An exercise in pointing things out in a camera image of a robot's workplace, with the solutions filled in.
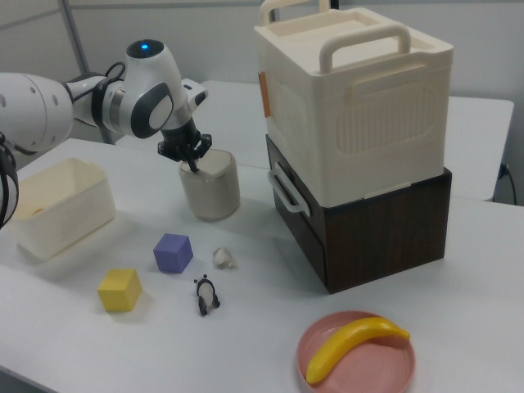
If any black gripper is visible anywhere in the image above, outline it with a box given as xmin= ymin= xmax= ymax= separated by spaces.
xmin=156 ymin=119 xmax=214 ymax=174

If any beige lidded trash can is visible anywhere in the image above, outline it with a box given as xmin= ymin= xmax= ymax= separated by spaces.
xmin=178 ymin=148 xmax=241 ymax=223

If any cream open plastic bin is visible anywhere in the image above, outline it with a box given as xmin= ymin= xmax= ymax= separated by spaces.
xmin=0 ymin=157 xmax=117 ymax=262

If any purple foam cube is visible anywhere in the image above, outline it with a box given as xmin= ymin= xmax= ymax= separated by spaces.
xmin=152 ymin=233 xmax=194 ymax=274

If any crumpled white paper ball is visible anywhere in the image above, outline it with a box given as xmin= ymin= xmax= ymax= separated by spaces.
xmin=211 ymin=246 xmax=238 ymax=271

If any orange tag on storage box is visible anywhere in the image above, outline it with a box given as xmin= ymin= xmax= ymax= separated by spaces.
xmin=257 ymin=70 xmax=272 ymax=120

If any small panda figurine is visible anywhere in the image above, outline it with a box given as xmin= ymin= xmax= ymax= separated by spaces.
xmin=193 ymin=274 xmax=223 ymax=318

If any yellow foam cube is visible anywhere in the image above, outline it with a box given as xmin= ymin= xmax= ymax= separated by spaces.
xmin=97 ymin=268 xmax=143 ymax=314

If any grey metal pole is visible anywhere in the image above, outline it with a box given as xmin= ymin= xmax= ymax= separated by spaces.
xmin=61 ymin=0 xmax=115 ymax=145

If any dark brown wooden drawer cabinet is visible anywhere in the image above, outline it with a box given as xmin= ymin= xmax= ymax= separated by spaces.
xmin=264 ymin=133 xmax=454 ymax=295

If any yellow toy banana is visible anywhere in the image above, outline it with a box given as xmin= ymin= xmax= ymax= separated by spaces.
xmin=305 ymin=316 xmax=411 ymax=385

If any pink plate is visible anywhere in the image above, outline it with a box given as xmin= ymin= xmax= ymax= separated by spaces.
xmin=296 ymin=309 xmax=417 ymax=393

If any white drawer handle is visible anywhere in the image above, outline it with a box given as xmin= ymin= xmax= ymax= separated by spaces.
xmin=267 ymin=160 xmax=313 ymax=215

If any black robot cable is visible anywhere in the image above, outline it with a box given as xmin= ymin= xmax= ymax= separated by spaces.
xmin=65 ymin=61 xmax=127 ymax=108

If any cream storage box with handles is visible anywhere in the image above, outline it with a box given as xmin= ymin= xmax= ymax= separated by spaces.
xmin=253 ymin=0 xmax=455 ymax=207

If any black power cable with plug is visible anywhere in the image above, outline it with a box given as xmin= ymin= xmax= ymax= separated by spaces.
xmin=493 ymin=162 xmax=518 ymax=206

